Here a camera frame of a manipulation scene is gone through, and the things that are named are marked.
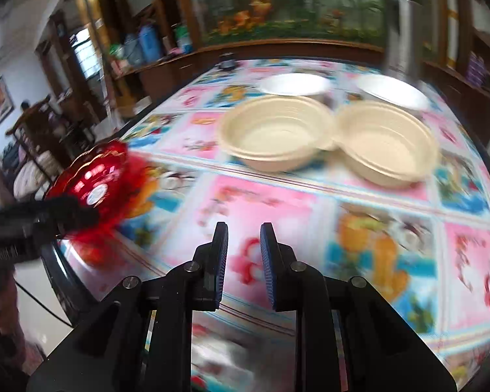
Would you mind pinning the window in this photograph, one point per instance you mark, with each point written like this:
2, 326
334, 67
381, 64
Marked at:
85, 53

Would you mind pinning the purple boxes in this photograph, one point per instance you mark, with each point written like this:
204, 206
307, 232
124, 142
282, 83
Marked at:
476, 69

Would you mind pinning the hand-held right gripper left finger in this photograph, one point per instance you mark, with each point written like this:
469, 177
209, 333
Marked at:
221, 267

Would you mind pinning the white plate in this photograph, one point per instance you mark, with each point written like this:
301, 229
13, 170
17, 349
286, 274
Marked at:
294, 83
392, 90

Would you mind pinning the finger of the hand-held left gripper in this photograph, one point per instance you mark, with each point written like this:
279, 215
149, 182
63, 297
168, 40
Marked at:
71, 212

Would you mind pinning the person's left forearm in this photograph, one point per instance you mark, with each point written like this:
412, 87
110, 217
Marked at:
2, 314

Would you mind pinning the printed tablecloth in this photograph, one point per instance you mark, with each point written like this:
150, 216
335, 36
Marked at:
269, 204

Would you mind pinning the wooden chair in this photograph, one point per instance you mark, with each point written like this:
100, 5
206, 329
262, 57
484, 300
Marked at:
34, 120

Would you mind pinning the red plastic bowl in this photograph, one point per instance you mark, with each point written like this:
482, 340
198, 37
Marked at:
92, 175

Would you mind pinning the aquarium with plants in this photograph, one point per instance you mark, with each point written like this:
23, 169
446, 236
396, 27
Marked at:
290, 8

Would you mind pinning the grey-blue plastic jug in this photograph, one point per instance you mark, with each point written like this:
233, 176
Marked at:
131, 51

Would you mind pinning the small black box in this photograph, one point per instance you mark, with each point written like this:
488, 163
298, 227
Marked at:
227, 62

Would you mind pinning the blue detergent bottle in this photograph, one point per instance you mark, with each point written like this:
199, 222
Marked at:
150, 43

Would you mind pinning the green and white bottle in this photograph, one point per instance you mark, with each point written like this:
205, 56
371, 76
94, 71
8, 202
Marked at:
183, 39

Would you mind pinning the stainless steel thermos jug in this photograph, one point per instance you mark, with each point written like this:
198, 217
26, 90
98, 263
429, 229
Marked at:
404, 28

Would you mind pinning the beige plastic bowl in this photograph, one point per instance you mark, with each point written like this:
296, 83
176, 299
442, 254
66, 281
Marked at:
269, 130
386, 143

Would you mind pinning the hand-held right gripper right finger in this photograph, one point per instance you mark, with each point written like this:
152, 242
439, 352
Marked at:
268, 271

